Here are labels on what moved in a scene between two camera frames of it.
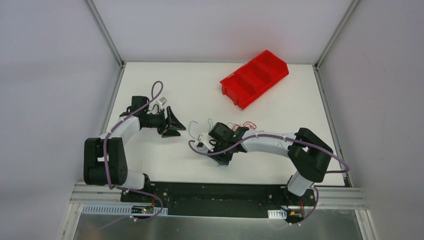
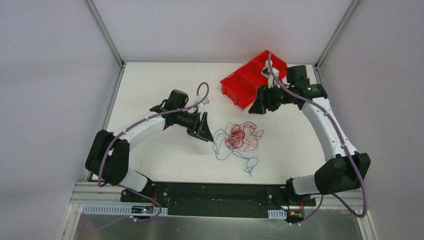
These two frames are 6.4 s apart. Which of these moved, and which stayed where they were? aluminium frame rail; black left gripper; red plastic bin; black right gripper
Moved: black left gripper; black right gripper
Stayed: red plastic bin; aluminium frame rail
